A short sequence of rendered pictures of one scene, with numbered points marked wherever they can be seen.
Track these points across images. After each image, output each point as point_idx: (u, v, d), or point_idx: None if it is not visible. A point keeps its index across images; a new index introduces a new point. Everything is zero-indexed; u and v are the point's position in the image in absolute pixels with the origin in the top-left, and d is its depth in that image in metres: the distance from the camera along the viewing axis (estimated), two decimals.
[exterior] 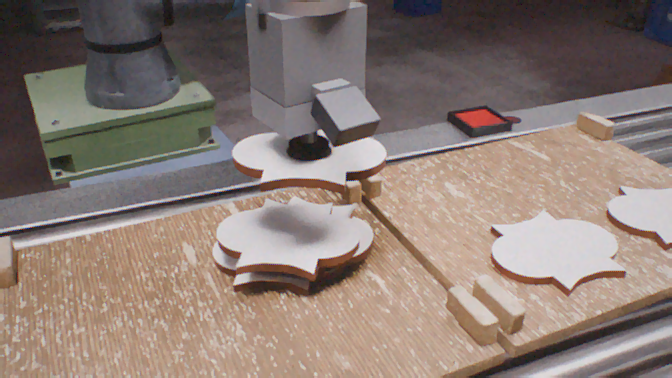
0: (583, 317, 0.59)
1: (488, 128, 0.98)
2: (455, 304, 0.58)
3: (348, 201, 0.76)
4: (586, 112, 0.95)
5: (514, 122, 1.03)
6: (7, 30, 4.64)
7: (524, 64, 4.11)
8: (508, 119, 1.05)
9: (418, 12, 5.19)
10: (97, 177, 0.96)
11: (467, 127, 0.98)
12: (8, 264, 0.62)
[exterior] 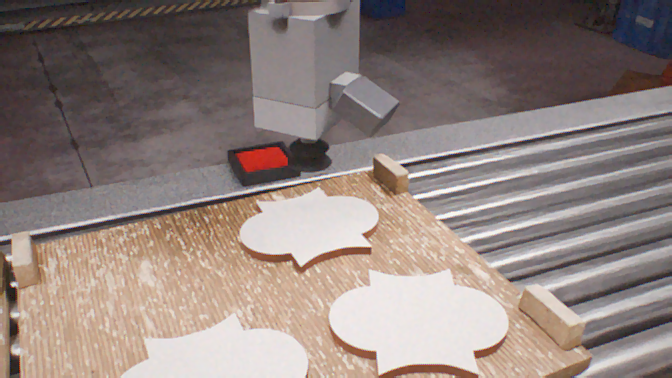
0: None
1: (265, 174, 0.77)
2: None
3: None
4: (382, 155, 0.73)
5: None
6: None
7: (482, 69, 3.89)
8: None
9: (381, 14, 4.97)
10: None
11: (239, 172, 0.77)
12: None
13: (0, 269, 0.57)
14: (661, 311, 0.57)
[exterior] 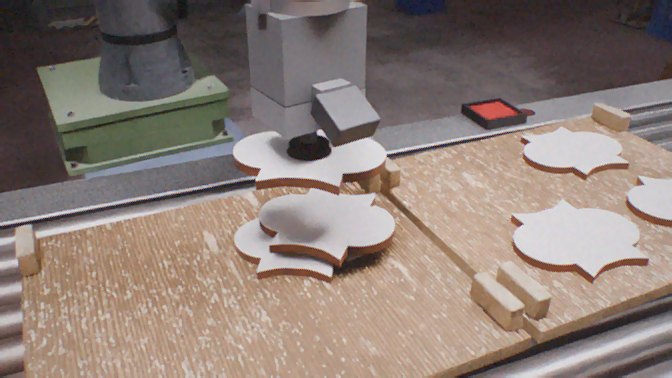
0: (608, 304, 0.59)
1: (503, 120, 0.98)
2: (480, 290, 0.58)
3: (367, 191, 0.76)
4: (601, 104, 0.95)
5: (527, 114, 1.03)
6: (10, 28, 4.64)
7: (528, 62, 4.11)
8: (522, 111, 1.05)
9: (421, 10, 5.19)
10: (112, 169, 0.96)
11: (482, 119, 0.98)
12: (31, 251, 0.62)
13: None
14: None
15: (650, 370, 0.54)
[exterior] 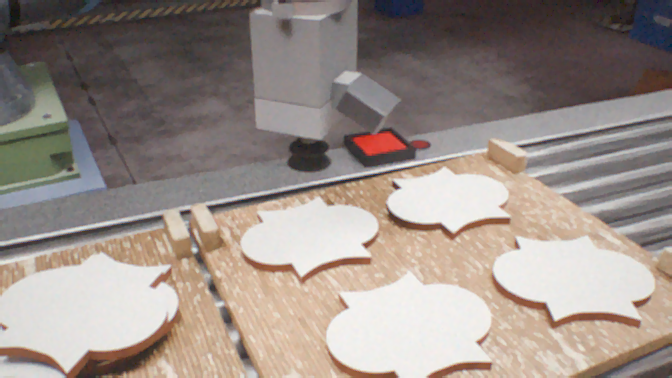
0: None
1: (385, 156, 0.83)
2: None
3: (175, 257, 0.62)
4: (497, 138, 0.80)
5: (421, 147, 0.89)
6: None
7: (504, 67, 3.96)
8: (416, 143, 0.90)
9: (399, 13, 5.04)
10: None
11: (361, 155, 0.84)
12: None
13: None
14: None
15: None
